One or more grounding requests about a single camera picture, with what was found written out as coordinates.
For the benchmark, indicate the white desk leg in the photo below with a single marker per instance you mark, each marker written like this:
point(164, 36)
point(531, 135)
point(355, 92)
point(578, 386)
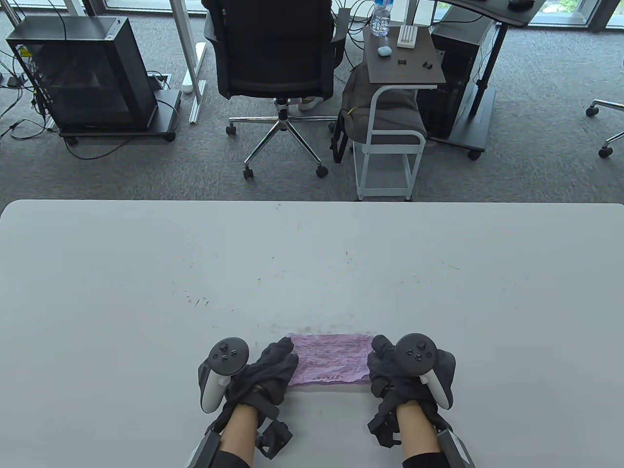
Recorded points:
point(187, 39)

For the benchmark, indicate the pink paper invoice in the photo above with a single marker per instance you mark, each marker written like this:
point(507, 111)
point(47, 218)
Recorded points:
point(326, 384)
point(331, 358)

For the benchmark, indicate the person's right forearm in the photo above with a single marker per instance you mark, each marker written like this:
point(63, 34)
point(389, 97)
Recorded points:
point(419, 434)

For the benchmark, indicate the grey backpack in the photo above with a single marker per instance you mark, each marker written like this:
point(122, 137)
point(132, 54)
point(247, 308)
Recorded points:
point(356, 97)

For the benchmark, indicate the black rolling platform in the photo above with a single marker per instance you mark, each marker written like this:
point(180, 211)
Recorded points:
point(168, 109)

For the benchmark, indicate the black glass computer tower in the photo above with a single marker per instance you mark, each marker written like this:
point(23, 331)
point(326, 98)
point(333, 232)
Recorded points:
point(87, 73)

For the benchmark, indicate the black floor socket box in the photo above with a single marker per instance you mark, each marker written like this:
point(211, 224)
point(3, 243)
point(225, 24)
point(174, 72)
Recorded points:
point(161, 80)

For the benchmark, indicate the black computer mouse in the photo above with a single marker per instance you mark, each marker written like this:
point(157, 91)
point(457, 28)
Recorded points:
point(520, 4)

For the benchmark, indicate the black power adapter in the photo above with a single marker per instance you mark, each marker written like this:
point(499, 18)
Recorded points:
point(15, 81)

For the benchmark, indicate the person's left hand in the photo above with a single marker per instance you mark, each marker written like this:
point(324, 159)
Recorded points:
point(268, 375)

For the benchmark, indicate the light blue earbuds case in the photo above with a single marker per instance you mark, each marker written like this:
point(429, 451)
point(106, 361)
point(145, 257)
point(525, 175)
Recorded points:
point(385, 51)

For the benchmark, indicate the white side table brown top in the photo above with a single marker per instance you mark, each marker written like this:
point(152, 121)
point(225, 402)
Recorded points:
point(385, 68)

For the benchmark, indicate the white slotted box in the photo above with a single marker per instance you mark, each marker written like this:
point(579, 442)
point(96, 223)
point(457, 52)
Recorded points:
point(407, 36)

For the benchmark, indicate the person's left forearm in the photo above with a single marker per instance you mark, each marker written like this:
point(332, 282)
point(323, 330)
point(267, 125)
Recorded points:
point(239, 434)

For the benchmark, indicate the clear plastic water bottle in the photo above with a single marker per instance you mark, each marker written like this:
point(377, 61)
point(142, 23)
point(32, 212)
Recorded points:
point(381, 19)

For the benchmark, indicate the silver chair base with casters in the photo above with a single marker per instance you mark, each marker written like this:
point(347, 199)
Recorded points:
point(609, 103)

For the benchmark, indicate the black standing desk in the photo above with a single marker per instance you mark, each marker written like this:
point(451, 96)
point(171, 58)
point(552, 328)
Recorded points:
point(487, 9)

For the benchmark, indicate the black office chair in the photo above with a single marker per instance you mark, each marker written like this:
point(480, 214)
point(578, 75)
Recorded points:
point(275, 48)

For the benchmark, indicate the person's right hand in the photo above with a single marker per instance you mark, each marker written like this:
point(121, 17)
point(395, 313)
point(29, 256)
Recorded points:
point(390, 375)

